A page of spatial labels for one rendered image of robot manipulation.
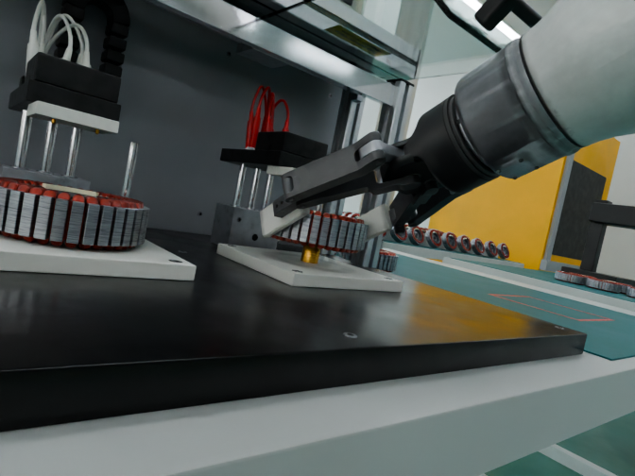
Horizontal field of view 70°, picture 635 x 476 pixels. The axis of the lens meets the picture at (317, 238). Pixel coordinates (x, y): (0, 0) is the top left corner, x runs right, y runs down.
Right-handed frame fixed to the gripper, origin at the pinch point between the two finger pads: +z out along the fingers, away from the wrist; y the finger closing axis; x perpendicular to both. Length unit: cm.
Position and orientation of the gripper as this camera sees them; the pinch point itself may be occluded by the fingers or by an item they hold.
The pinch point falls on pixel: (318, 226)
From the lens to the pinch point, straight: 49.9
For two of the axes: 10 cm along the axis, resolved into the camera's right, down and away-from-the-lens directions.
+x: -1.4, -9.3, 3.3
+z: -6.3, 3.4, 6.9
